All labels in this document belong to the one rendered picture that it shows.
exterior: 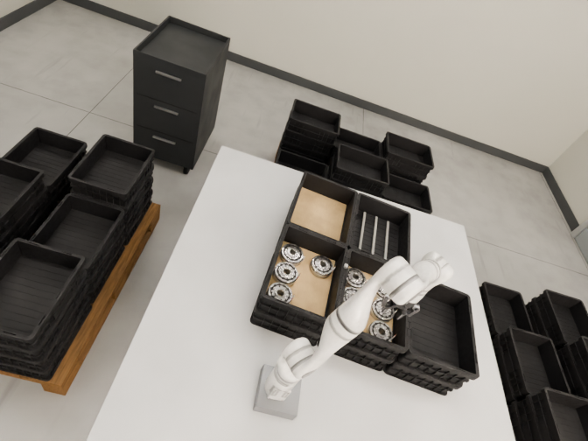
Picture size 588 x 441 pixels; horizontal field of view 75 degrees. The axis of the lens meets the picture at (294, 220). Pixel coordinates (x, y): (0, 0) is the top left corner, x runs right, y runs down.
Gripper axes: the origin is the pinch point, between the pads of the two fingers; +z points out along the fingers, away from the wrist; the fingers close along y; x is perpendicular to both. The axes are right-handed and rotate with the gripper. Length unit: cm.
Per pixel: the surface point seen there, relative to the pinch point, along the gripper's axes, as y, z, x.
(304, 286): -31.6, 17.3, 10.2
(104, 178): -149, 51, 57
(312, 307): -26.4, 17.3, 1.7
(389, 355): 7.2, 15.0, -8.6
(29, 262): -148, 51, -4
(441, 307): 33.3, 17.5, 26.0
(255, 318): -47, 26, -7
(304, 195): -43, 17, 65
